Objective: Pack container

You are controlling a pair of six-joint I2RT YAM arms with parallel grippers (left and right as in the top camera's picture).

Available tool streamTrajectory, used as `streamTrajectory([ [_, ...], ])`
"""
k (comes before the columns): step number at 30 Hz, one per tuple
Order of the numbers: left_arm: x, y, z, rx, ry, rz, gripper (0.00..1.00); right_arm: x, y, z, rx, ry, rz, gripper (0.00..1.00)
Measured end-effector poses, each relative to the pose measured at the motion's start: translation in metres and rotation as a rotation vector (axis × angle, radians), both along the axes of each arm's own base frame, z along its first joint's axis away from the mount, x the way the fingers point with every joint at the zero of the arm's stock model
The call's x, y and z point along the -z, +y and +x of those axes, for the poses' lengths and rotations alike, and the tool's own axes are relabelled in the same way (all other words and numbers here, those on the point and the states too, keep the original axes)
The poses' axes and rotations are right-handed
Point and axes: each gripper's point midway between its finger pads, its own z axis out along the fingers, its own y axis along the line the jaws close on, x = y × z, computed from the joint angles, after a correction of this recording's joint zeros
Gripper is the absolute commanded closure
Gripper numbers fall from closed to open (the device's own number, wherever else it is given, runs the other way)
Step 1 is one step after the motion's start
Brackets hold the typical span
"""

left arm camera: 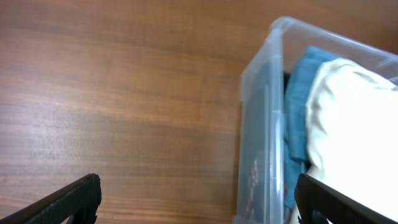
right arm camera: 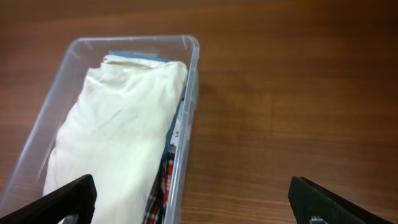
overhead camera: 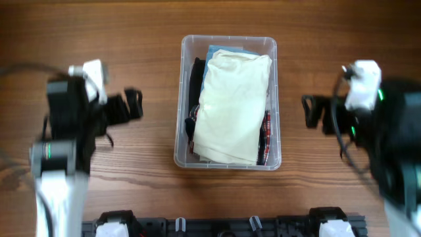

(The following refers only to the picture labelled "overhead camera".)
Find red blue plaid shirt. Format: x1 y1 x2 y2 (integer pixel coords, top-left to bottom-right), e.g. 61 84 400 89
184 105 271 166

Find black garment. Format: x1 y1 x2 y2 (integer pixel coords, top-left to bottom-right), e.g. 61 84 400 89
188 57 206 111

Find cream cloth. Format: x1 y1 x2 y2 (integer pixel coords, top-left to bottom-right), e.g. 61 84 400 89
193 49 272 165

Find blue jeans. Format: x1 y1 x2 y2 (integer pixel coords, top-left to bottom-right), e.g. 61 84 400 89
201 45 259 91

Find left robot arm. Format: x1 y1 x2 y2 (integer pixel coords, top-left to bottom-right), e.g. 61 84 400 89
30 75 143 236

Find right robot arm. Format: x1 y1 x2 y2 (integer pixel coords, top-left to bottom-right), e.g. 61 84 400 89
301 77 420 236

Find clear plastic storage container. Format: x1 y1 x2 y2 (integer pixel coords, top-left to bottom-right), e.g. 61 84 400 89
174 35 282 171

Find left black camera cable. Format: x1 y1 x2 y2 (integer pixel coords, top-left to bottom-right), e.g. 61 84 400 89
0 62 70 80

